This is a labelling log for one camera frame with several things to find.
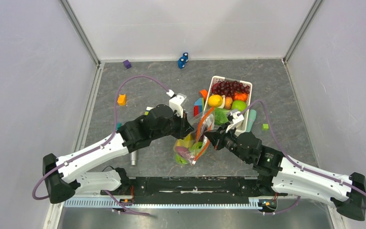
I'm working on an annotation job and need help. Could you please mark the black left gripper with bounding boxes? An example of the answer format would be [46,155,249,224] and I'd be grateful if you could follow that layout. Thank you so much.
[152,108,194,140]

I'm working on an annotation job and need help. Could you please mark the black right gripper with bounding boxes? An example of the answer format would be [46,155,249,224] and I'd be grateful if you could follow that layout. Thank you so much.
[203,122,251,164]

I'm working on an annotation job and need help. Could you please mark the yellow fake starfruit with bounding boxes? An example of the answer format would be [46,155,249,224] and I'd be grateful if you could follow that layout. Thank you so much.
[176,134,195,148]

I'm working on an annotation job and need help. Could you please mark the clear zip top bag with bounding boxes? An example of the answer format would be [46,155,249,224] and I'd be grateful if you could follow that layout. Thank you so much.
[173,108,215,165]

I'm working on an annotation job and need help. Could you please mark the purple fake sweet potato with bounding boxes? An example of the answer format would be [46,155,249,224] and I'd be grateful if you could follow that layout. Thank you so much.
[175,146,193,160]

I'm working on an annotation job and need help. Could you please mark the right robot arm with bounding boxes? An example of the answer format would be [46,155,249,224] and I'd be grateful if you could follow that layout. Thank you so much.
[205,129,366,221]

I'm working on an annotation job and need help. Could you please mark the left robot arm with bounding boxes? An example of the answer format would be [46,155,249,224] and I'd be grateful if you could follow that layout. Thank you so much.
[42,104,193,204]

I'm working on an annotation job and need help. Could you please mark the fake green lettuce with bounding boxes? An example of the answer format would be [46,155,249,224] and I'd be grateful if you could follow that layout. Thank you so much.
[214,107,231,126]

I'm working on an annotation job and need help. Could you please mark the fake yellow lemon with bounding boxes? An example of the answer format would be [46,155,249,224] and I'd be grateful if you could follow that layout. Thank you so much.
[207,94,224,107]

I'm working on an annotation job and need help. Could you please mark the fake peach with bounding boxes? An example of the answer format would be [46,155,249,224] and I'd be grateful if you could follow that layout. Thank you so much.
[224,97,233,110]

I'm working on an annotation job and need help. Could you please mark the fake green apple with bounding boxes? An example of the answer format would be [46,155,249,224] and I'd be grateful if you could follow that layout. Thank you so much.
[231,100,247,112]

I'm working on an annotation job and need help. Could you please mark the fake orange pumpkin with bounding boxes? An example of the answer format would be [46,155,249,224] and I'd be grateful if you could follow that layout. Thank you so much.
[233,92,248,102]

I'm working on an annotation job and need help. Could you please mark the dark red fake grapes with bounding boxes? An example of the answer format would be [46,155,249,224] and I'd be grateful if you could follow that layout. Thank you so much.
[211,80,250,97]

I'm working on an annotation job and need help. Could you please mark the red blue toy block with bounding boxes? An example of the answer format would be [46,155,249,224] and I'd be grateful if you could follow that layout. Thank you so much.
[193,98,204,116]

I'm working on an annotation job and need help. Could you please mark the white plastic basket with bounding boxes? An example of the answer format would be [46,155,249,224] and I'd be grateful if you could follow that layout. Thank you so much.
[200,76,253,125]

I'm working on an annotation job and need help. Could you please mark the white green stacked block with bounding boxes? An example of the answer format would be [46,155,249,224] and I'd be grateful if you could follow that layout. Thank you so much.
[144,107,152,115]

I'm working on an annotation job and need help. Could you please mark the orange toy cup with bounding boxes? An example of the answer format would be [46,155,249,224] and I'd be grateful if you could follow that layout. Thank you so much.
[199,89,208,101]

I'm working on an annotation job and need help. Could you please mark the small green cube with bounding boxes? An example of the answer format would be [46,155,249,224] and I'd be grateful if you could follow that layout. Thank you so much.
[262,124,269,130]

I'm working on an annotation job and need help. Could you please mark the silver metal cylinder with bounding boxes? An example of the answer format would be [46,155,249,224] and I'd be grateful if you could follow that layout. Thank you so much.
[130,151,138,166]

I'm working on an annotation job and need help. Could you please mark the teal toy cube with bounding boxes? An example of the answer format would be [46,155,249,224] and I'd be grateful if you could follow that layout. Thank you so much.
[116,122,122,130]

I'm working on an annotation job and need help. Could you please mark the orange toy block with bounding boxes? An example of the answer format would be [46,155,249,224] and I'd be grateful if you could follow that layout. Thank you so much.
[117,94,126,106]

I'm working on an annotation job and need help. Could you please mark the blue toy car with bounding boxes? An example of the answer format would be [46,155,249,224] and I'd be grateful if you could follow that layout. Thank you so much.
[177,52,189,69]

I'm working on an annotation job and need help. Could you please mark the purple toy cube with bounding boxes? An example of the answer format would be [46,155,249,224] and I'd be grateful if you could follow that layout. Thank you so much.
[122,60,132,69]

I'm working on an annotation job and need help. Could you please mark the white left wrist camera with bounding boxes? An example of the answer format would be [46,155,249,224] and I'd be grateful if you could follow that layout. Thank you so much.
[166,90,187,118]

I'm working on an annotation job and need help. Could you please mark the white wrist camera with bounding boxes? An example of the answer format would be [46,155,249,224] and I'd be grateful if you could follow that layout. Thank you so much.
[166,90,187,118]
[226,109,244,133]

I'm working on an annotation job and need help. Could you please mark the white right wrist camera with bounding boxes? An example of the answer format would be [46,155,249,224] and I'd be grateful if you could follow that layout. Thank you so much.
[226,109,244,133]

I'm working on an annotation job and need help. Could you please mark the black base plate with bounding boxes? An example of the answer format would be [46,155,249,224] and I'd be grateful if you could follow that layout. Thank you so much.
[111,176,277,205]

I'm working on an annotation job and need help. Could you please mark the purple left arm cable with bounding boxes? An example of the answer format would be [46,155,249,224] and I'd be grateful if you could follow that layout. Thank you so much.
[32,74,171,217]

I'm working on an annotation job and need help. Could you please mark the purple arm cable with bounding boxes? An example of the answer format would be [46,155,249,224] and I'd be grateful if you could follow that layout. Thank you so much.
[32,74,171,217]
[240,99,366,216]

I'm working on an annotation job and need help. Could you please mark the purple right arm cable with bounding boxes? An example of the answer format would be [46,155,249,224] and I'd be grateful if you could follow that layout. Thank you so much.
[240,99,366,216]

